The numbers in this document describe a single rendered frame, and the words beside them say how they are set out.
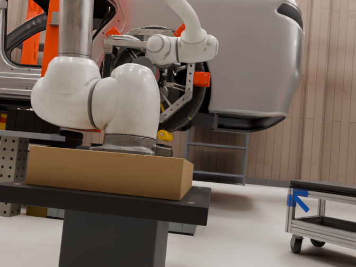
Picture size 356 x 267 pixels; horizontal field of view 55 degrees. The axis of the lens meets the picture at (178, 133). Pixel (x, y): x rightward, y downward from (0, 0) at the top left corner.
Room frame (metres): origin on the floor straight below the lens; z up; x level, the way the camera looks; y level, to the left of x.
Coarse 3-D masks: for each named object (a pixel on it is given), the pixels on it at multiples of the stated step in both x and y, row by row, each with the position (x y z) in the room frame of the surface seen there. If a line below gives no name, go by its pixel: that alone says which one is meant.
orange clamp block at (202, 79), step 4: (196, 72) 1.90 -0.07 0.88; (200, 72) 1.90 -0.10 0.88; (204, 72) 1.90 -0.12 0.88; (196, 76) 1.90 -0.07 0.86; (200, 76) 1.89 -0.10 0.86; (204, 76) 1.89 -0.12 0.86; (208, 76) 1.89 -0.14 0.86; (196, 80) 1.90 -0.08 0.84; (200, 80) 1.89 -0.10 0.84; (204, 80) 1.89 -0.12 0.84; (208, 80) 1.89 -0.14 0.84; (196, 84) 1.92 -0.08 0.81; (200, 84) 1.91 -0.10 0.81; (204, 84) 1.90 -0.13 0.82; (208, 84) 1.89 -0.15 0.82
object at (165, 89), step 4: (164, 76) 2.52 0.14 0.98; (164, 88) 2.48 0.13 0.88; (168, 88) 2.52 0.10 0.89; (172, 88) 2.51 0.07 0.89; (164, 92) 2.48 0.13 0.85; (168, 92) 2.52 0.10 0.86; (172, 92) 2.51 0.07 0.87; (176, 92) 2.51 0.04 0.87; (160, 96) 2.48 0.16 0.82; (168, 96) 2.52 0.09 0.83; (172, 96) 2.51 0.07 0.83; (176, 96) 2.51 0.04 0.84; (160, 100) 2.48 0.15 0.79; (164, 100) 2.52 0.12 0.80; (172, 100) 2.51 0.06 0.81; (176, 100) 2.51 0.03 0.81; (164, 104) 2.52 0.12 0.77; (160, 108) 2.52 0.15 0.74; (164, 108) 2.52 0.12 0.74; (160, 112) 2.52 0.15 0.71
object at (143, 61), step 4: (136, 60) 1.79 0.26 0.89; (140, 60) 1.79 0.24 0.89; (144, 60) 1.79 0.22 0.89; (148, 60) 1.79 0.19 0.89; (140, 64) 1.79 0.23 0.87; (144, 64) 1.79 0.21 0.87; (148, 64) 1.79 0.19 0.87; (152, 64) 1.78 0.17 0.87; (152, 68) 1.78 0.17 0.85; (156, 68) 1.85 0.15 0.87; (156, 72) 1.85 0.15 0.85; (156, 76) 1.88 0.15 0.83; (156, 80) 1.91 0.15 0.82
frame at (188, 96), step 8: (128, 32) 1.95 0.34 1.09; (136, 32) 1.94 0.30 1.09; (144, 32) 1.94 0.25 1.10; (152, 32) 1.93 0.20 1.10; (160, 32) 1.93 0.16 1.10; (168, 32) 1.92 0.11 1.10; (120, 48) 1.97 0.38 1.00; (112, 64) 2.01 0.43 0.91; (192, 64) 1.90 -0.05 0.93; (192, 72) 1.90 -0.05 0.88; (192, 80) 1.90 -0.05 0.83; (192, 88) 1.90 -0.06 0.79; (184, 96) 1.90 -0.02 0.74; (192, 96) 1.95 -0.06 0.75; (176, 104) 1.93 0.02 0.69; (184, 104) 1.95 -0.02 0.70; (168, 112) 1.92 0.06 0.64; (160, 120) 1.92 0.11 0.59
